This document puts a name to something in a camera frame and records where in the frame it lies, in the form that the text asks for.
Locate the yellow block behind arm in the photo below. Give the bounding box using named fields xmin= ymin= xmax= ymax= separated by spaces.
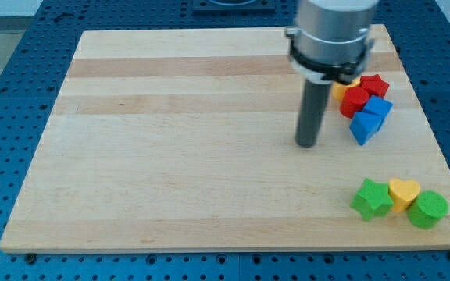
xmin=330 ymin=77 xmax=360 ymax=101

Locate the red star block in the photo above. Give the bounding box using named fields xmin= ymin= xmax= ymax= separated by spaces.
xmin=360 ymin=74 xmax=390 ymax=98

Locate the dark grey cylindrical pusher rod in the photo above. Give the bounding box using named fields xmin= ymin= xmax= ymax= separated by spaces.
xmin=295 ymin=80 xmax=331 ymax=148

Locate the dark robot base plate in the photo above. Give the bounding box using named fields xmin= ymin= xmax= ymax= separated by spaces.
xmin=191 ymin=0 xmax=275 ymax=14

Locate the yellow heart block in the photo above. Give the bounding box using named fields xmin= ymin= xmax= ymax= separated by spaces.
xmin=388 ymin=178 xmax=421 ymax=213

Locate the blue triangle block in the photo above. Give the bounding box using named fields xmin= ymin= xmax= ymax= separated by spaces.
xmin=349 ymin=112 xmax=384 ymax=146

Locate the green star block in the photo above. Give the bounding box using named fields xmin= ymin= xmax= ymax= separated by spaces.
xmin=350 ymin=178 xmax=394 ymax=221

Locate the light wooden board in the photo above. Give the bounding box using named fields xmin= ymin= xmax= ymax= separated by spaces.
xmin=0 ymin=24 xmax=450 ymax=254

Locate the green cylinder block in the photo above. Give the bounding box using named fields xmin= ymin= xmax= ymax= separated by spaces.
xmin=407 ymin=190 xmax=449 ymax=229

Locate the blue cube block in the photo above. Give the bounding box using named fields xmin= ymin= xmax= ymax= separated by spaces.
xmin=362 ymin=95 xmax=393 ymax=130

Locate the red cylinder block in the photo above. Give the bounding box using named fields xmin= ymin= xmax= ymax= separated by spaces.
xmin=340 ymin=87 xmax=370 ymax=119

